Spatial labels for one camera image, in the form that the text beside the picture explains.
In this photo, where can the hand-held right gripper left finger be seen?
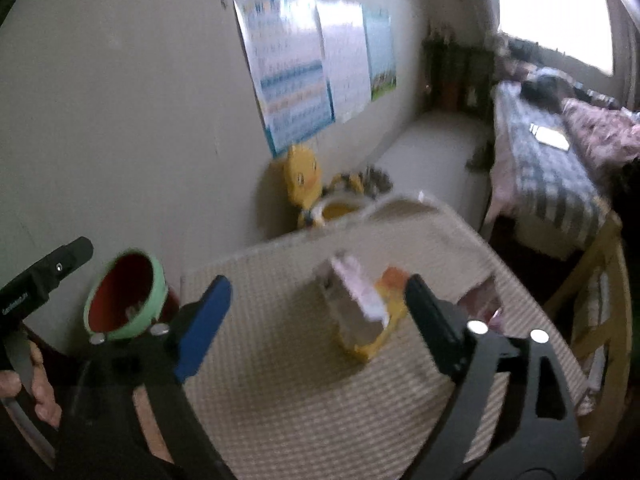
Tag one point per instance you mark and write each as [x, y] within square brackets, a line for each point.
[202, 330]

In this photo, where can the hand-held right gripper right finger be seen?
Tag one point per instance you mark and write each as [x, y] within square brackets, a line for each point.
[435, 330]

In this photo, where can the yellow and orange packet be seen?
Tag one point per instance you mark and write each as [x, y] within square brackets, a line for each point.
[390, 305]

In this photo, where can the white paper bag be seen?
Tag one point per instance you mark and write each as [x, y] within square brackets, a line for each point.
[350, 305]

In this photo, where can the red bin with green rim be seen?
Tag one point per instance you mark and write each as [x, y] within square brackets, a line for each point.
[125, 285]

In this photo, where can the person's left hand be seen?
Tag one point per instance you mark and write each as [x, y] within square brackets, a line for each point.
[46, 395]

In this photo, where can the small pink foil wrapper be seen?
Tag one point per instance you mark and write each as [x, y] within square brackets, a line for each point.
[480, 305]

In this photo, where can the beige checkered table cloth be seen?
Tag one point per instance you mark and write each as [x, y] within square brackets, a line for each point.
[280, 360]

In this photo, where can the grey plush slipper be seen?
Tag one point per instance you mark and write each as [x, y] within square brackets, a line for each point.
[378, 180]

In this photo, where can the yellow striped plush slipper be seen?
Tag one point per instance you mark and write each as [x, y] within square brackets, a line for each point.
[345, 183]

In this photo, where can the dark shoes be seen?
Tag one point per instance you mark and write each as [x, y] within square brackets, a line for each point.
[479, 157]

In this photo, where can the light wooden chair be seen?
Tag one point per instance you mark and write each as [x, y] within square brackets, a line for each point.
[600, 260]

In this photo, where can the yellow duck potty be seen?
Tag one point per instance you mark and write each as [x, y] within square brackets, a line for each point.
[302, 175]

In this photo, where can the bed with plaid sheet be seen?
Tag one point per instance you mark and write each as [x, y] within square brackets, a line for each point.
[550, 185]

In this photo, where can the white tablet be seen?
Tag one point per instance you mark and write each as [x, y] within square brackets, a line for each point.
[550, 136]

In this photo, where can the dark clothes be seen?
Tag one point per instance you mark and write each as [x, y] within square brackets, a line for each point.
[627, 200]

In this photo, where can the dark shelf rack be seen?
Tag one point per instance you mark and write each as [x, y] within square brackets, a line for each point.
[457, 70]

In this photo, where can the pink quilt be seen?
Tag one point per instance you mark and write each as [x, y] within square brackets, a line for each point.
[605, 130]

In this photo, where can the blue patterned quilt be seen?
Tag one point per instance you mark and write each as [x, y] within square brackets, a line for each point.
[542, 90]

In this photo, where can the window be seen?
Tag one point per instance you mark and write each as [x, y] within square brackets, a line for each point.
[555, 15]

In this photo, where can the large blue wall poster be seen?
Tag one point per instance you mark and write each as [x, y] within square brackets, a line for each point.
[290, 85]

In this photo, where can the green wall poster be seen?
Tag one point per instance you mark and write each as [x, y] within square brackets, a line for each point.
[380, 55]

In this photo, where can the white wall poster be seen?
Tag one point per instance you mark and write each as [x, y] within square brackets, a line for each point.
[345, 60]

